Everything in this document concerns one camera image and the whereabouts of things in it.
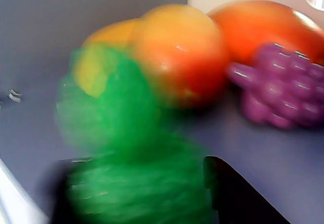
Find orange-red toy mango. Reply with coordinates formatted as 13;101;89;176
207;0;324;67

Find orange toy peach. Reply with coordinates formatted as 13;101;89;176
131;4;230;110

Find small metal screw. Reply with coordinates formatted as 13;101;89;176
7;88;23;104

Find green toy pineapple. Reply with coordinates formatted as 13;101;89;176
54;43;216;224

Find yellow toy fruit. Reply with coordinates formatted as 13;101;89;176
73;18;143;98

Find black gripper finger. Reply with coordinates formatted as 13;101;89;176
49;158;76;224
204;155;291;224

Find purple toy grapes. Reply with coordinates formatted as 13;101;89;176
226;42;324;130

